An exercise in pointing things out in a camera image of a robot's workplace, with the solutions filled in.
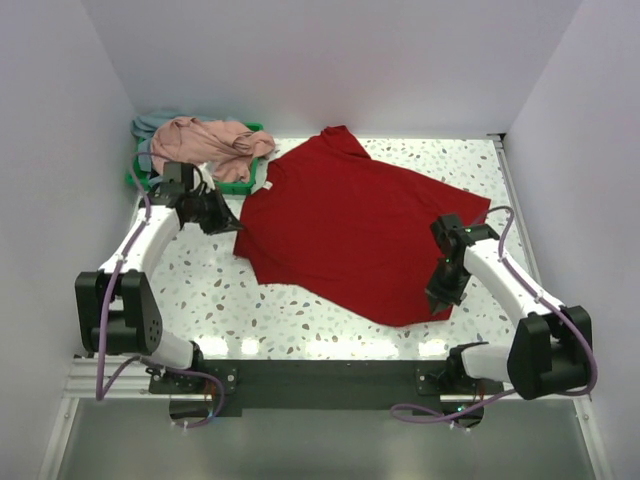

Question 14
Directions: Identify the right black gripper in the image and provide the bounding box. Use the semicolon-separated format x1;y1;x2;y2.
424;256;471;314

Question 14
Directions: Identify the red t shirt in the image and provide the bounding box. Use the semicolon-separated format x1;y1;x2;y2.
234;126;490;327

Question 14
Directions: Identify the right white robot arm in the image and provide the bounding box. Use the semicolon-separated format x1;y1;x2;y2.
426;214;598;400

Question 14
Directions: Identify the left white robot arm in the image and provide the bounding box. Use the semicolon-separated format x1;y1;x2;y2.
75;161;243;392

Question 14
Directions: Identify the pink t shirt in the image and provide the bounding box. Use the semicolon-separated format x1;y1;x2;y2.
151;116;275;183

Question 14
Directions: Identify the green plastic bin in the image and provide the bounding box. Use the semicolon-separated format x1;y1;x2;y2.
125;117;266;196

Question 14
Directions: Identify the light blue t shirt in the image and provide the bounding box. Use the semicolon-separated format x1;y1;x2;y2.
130;110;175;173

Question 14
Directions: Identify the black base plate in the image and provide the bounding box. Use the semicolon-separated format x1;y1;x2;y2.
146;360;504;421

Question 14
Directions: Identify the aluminium frame rail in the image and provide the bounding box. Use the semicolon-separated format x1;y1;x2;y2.
37;349;166;480

